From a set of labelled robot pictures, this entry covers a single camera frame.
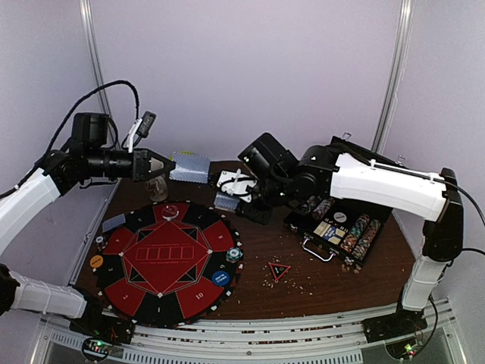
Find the blue playing card deck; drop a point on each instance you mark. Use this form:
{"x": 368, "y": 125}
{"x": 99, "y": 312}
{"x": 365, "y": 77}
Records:
{"x": 226, "y": 202}

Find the black poker chip case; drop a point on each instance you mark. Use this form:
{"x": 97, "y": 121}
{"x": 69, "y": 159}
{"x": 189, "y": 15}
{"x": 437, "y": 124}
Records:
{"x": 304, "y": 225}

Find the aluminium post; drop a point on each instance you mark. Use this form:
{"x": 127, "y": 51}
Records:
{"x": 396, "y": 72}
{"x": 96, "y": 65}

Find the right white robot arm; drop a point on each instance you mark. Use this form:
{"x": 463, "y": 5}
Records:
{"x": 343, "y": 170}

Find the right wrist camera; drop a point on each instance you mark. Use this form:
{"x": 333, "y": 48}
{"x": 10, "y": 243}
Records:
{"x": 236, "y": 184}

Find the chrome case handle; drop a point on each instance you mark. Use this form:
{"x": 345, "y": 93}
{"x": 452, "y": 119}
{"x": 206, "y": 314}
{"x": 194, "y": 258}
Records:
{"x": 315, "y": 251}

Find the orange big blind button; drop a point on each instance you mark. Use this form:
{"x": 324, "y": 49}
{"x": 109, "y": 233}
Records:
{"x": 96, "y": 261}

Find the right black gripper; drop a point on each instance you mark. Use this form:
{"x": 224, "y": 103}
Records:
{"x": 252, "y": 211}

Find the single blue playing card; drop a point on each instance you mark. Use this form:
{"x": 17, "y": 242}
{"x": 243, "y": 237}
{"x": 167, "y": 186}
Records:
{"x": 113, "y": 223}

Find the red black triangle token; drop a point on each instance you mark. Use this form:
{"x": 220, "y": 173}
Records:
{"x": 278, "y": 270}

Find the white round button in case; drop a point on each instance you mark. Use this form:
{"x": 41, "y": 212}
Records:
{"x": 339, "y": 217}

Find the teal poker chip stack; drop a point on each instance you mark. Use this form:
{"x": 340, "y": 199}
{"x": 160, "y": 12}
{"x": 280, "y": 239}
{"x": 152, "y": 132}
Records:
{"x": 234, "y": 254}

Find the white printed mug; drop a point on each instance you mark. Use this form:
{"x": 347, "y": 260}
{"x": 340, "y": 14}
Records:
{"x": 157, "y": 189}

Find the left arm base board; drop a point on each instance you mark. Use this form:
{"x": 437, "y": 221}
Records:
{"x": 100, "y": 343}

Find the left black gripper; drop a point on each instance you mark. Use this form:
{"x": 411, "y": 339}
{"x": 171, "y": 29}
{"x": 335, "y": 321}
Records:
{"x": 140, "y": 164}

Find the aluminium front rail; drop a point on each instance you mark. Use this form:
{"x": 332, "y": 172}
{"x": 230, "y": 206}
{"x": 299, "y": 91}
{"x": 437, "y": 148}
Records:
{"x": 333, "y": 338}

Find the clear dealer button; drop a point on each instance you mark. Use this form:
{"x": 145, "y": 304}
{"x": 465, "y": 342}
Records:
{"x": 169, "y": 212}

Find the blue small blind button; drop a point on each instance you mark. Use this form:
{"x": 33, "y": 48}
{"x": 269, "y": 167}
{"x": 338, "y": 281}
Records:
{"x": 220, "y": 278}

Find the boxed card deck in case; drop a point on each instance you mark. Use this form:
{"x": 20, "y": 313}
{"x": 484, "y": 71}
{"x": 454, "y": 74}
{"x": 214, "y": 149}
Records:
{"x": 330, "y": 232}

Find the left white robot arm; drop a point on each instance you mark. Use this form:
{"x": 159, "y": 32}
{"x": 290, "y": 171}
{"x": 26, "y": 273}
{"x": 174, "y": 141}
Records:
{"x": 55, "y": 176}

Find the right aluminium post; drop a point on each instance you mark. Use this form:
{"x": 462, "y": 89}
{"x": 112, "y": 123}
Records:
{"x": 396, "y": 72}

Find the left aluminium post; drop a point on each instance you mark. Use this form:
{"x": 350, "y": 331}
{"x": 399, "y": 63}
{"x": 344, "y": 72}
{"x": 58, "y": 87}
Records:
{"x": 96, "y": 65}

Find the round red black poker mat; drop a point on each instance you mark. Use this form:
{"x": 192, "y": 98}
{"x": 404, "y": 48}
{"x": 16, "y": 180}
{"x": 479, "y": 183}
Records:
{"x": 158, "y": 272}

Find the right arm base board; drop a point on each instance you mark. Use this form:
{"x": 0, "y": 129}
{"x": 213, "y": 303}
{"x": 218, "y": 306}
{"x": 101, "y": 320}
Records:
{"x": 398, "y": 330}

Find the poker chip row two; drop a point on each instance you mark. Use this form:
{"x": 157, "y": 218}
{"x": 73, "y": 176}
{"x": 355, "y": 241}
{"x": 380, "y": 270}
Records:
{"x": 364, "y": 242}

